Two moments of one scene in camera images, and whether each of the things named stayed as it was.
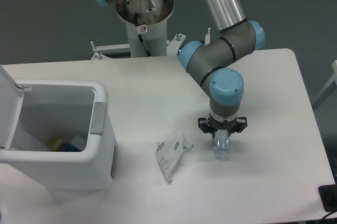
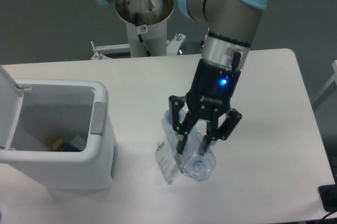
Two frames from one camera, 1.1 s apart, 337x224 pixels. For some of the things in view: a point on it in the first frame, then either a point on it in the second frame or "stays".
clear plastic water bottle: (221, 145) to (190, 162)
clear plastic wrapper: (168, 151) stays
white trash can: (63, 139) stays
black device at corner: (328, 196) stays
